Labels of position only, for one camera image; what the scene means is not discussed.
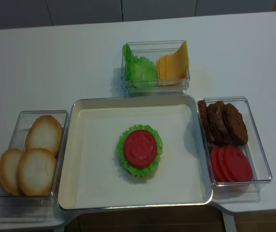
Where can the red tomato slice on burger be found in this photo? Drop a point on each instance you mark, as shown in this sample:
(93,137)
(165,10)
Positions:
(140,148)

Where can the front red tomato slice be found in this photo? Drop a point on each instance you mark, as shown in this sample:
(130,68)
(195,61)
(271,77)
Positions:
(237,164)

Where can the clear plastic patty tomato container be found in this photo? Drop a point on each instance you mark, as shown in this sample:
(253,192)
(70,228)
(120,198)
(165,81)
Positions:
(253,150)

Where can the rear brown meat patty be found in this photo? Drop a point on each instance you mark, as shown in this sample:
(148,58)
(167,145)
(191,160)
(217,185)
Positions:
(202,107)

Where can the silver metal baking tray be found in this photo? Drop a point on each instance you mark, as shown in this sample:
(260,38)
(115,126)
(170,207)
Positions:
(92,176)

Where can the upright yellow cheese slice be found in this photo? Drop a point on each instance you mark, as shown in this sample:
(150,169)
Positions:
(177,63)

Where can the bread bun slice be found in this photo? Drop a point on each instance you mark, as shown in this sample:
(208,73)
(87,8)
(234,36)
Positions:
(46,132)
(35,172)
(8,171)

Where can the back bread bun slice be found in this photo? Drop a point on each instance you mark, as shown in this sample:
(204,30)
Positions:
(46,132)

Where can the front bread bun slice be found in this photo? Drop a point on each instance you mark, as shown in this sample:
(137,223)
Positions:
(35,172)

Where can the rear red tomato slice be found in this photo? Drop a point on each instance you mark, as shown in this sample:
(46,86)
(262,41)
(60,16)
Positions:
(213,156)

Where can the clear plastic lettuce cheese container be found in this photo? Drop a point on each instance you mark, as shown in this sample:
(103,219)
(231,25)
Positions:
(153,51)

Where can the brown meat patty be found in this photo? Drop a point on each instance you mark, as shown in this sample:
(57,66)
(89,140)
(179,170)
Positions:
(219,122)
(235,125)
(218,139)
(202,107)

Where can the front brown meat patty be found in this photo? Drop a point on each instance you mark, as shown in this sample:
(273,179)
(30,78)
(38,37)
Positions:
(235,125)

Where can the left bread bun slice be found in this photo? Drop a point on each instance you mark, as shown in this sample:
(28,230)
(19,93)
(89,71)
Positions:
(8,171)

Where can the stacked yellow cheese slices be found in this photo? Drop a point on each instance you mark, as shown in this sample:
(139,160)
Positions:
(161,72)

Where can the green lettuce leaf on burger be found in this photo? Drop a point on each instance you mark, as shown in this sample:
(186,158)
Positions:
(133,170)

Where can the green lettuce leaves in container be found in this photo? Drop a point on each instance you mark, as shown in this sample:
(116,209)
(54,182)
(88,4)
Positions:
(140,72)

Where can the clear plastic bun container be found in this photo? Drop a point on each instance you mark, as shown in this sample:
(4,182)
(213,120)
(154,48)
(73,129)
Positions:
(22,127)

